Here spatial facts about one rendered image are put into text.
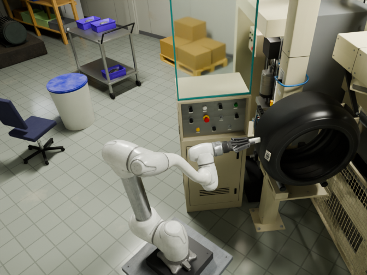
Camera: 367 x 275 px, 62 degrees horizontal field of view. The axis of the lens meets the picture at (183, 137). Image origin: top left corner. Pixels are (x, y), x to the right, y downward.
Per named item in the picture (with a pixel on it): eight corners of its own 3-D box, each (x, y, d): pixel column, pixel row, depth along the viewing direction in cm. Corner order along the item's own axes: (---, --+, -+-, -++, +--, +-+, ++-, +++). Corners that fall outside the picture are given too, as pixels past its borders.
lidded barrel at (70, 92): (80, 108, 472) (68, 70, 432) (105, 117, 448) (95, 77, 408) (53, 126, 437) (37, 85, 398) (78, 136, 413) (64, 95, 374)
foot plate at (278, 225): (249, 209, 301) (249, 208, 300) (276, 206, 302) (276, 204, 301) (256, 232, 280) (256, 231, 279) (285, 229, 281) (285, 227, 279)
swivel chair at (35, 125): (52, 137, 416) (28, 77, 362) (71, 151, 389) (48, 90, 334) (15, 157, 387) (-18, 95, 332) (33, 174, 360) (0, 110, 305)
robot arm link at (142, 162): (171, 153, 145) (148, 144, 151) (148, 157, 129) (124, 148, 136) (166, 178, 147) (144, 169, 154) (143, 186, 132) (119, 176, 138)
